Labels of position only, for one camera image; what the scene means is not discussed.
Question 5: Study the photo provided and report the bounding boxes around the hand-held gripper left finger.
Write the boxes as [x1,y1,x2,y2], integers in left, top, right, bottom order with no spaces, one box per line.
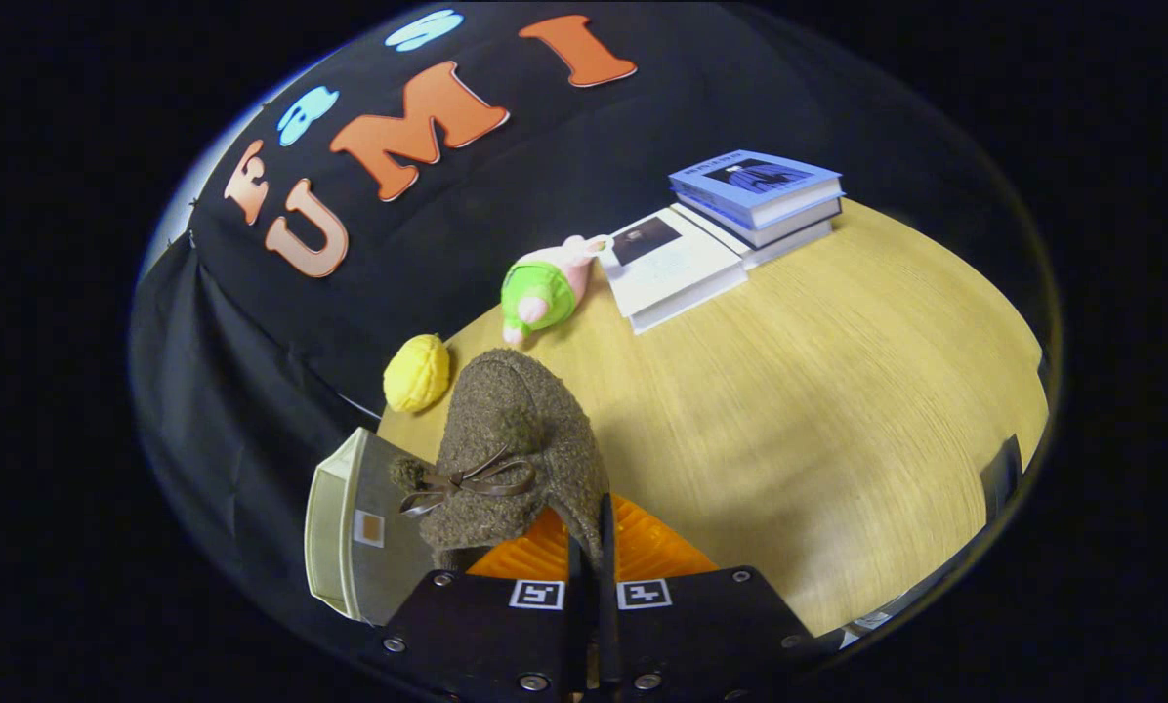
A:
[379,506,587,703]

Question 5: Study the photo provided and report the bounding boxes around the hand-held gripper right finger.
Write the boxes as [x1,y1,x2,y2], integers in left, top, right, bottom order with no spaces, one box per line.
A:
[596,492,821,703]

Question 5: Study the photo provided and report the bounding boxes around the beige grey storage box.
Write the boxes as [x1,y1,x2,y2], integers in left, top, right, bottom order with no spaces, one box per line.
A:
[305,427,438,628]

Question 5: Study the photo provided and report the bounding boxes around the brown fuzzy slipper shoe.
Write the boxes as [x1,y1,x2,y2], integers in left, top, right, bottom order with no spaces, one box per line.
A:
[391,349,612,577]

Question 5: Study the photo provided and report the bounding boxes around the yellow knitted plush toy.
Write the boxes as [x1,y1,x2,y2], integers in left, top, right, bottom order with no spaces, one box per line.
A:
[383,334,451,414]

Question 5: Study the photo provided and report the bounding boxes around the green and pink plush toy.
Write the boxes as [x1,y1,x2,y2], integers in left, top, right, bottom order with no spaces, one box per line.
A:
[501,234,612,345]

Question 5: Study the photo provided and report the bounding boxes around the black backdrop cloth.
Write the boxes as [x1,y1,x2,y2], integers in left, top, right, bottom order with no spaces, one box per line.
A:
[130,0,1059,645]

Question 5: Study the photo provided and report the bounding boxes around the white book with dark photo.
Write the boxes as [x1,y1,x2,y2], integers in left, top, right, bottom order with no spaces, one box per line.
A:
[599,207,749,335]

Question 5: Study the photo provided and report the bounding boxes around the plain white book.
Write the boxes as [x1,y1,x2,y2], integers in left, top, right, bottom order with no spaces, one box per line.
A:
[672,200,835,271]

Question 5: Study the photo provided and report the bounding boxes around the blue cover book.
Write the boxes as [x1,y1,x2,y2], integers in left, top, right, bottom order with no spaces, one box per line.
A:
[669,149,845,231]

